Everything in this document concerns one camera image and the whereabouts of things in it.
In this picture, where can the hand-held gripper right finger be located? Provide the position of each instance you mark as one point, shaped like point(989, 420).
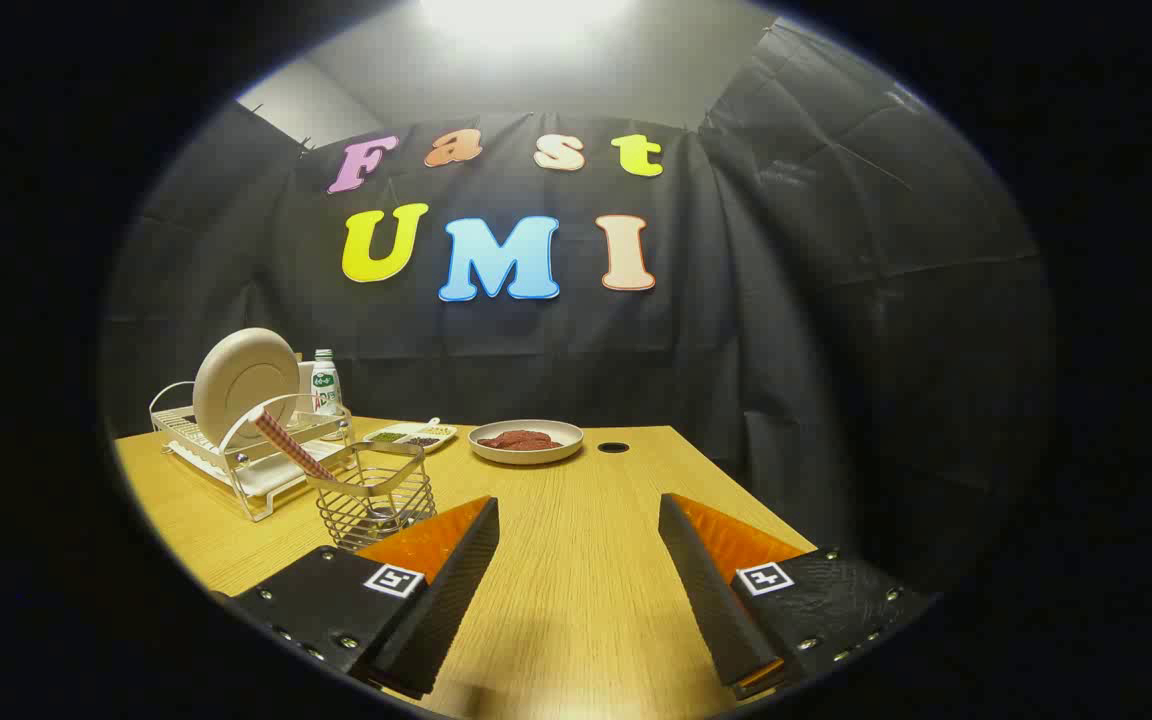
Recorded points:
point(706, 590)

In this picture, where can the beige plate with meat patties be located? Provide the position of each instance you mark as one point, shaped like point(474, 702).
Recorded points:
point(526, 455)

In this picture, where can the white ribbed drain tray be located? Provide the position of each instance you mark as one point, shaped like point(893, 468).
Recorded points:
point(276, 478)

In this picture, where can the red meat patty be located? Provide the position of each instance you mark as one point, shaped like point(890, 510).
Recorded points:
point(501, 440)
point(536, 439)

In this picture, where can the white bottle with green label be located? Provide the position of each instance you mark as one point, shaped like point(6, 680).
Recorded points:
point(326, 395)

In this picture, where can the white divided dish with beans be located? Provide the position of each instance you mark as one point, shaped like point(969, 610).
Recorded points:
point(411, 437)

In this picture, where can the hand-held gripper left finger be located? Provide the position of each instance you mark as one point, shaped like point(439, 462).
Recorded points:
point(456, 590)

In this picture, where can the black backdrop cloth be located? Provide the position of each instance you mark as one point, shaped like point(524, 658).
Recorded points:
point(736, 350)

